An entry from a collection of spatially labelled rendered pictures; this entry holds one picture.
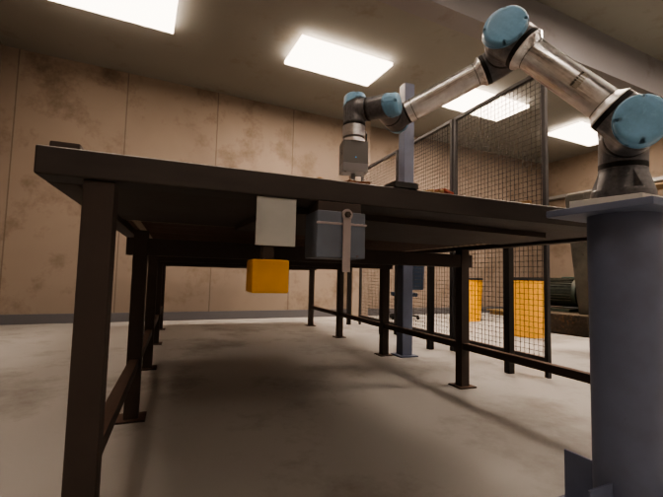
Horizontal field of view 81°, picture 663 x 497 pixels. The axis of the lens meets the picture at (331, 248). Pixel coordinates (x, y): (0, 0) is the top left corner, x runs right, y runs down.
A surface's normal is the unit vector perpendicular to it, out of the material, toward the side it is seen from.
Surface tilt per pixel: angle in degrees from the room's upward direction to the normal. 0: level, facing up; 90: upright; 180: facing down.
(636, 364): 90
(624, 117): 97
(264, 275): 90
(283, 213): 90
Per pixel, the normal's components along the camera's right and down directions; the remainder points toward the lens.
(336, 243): 0.36, -0.06
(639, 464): -0.40, -0.07
